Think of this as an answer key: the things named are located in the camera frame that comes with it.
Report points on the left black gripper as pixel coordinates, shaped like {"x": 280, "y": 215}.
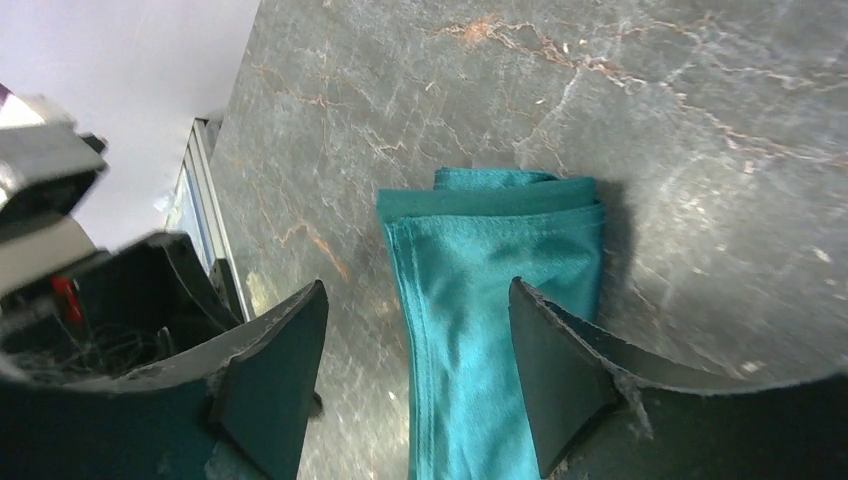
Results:
{"x": 109, "y": 313}

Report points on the teal cloth napkin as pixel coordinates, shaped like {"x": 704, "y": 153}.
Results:
{"x": 454, "y": 250}

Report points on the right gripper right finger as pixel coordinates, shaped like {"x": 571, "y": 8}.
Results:
{"x": 600, "y": 407}

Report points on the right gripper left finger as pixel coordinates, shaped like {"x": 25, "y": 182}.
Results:
{"x": 234, "y": 407}

